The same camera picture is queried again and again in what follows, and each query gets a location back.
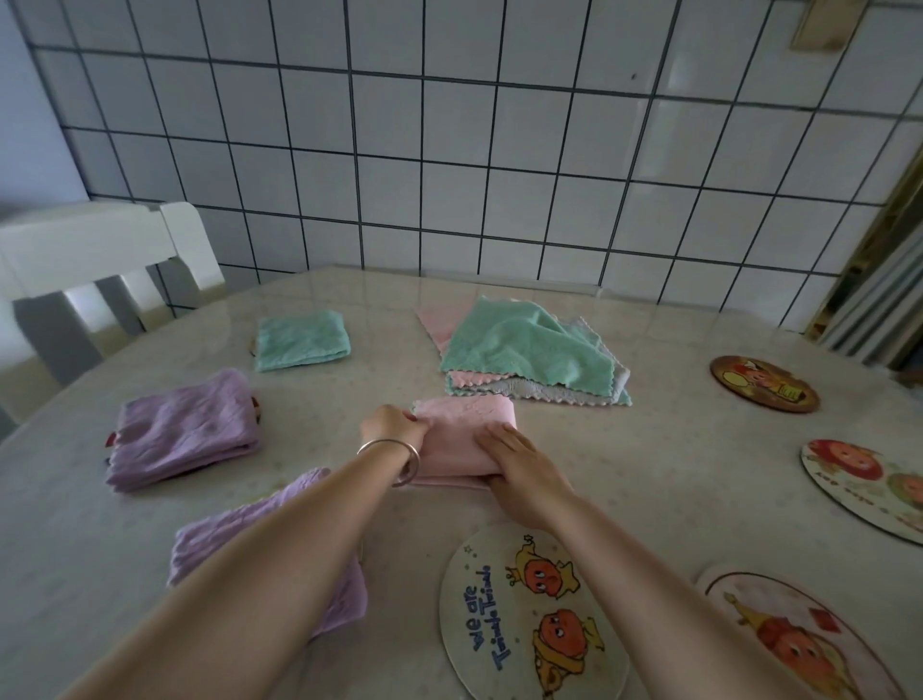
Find person's right forearm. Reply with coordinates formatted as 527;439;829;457
544;493;816;700

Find pink cloth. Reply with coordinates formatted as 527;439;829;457
400;394;519;491

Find red-square round placemat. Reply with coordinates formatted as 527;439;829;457
695;562;909;700

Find person's left forearm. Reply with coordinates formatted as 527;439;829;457
61;461;409;700

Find green cloth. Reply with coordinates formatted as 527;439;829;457
253;310;353;374

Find purple cloth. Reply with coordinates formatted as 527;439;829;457
166;466;370;639
104;368;264;495

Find pile of cloths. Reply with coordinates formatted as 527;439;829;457
414;293;635;409

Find person's left hand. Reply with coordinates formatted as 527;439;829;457
358;403;432;481

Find white wooden chair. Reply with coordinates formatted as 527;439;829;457
0;200;226;427

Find we are friends placemat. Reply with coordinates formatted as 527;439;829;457
437;522;633;700

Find two-face round placemat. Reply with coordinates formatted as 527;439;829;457
800;437;923;547

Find gold metal door frame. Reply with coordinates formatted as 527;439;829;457
804;151;923;340

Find red-bordered round placemat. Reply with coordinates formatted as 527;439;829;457
103;394;263;463

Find person's right hand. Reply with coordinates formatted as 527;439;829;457
474;421;578;535

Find brown round placemat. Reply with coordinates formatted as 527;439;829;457
709;354;822;415

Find white leaning boards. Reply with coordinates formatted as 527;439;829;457
821;230;923;369

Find silver bangle bracelet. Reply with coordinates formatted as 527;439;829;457
355;437;422;489

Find tan wall plate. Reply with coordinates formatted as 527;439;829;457
789;0;870;53

